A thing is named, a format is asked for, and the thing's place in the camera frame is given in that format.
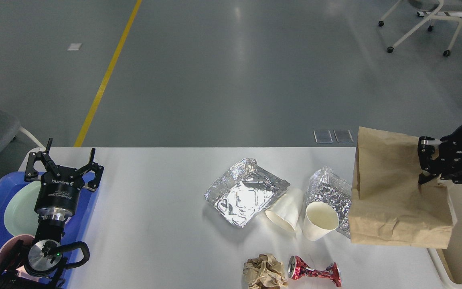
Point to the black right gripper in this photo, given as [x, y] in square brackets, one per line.
[450, 147]

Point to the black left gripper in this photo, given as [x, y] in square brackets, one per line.
[59, 194]

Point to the light green plate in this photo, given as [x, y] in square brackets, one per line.
[20, 216]

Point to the brown paper bag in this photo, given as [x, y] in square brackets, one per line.
[389, 206]

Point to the aluminium foil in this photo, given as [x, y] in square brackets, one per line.
[327, 187]

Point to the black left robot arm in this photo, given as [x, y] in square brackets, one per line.
[41, 264]

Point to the upright white paper cup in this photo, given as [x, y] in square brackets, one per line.
[319, 219]

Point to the white chair base bar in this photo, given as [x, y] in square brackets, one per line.
[451, 14]

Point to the white wheeled chair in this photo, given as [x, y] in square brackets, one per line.
[433, 6]

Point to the lying white paper cup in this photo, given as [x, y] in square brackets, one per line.
[286, 210]

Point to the red foil wrapper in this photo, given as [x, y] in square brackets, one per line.
[297, 269]

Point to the flat aluminium foil tray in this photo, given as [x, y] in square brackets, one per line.
[243, 191]

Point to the crumpled brown paper ball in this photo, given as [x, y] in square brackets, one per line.
[265, 272]

